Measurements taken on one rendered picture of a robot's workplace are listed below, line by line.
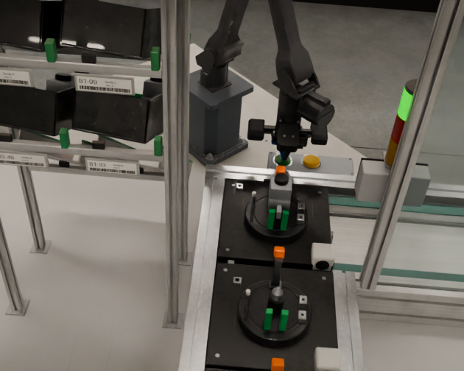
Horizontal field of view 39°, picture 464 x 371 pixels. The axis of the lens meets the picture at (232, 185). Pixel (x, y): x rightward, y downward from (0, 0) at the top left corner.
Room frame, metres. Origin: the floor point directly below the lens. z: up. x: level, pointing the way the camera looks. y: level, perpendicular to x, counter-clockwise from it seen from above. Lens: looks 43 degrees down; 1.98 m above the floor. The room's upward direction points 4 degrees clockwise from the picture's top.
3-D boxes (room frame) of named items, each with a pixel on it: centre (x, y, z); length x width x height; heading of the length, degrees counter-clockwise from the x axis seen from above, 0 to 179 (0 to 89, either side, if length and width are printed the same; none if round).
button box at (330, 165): (1.22, -0.19, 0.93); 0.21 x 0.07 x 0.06; 89
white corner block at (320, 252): (0.90, -0.20, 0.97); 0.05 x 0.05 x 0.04; 89
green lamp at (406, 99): (0.88, -0.29, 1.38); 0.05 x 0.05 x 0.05
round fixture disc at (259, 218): (1.00, -0.10, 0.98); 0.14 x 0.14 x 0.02
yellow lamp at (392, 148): (0.88, -0.29, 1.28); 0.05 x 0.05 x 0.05
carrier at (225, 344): (0.75, -0.10, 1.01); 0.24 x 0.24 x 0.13; 89
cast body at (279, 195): (0.99, -0.10, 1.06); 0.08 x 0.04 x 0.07; 179
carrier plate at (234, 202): (1.00, -0.10, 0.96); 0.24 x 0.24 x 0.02; 89
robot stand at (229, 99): (1.39, 0.06, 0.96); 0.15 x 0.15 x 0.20; 44
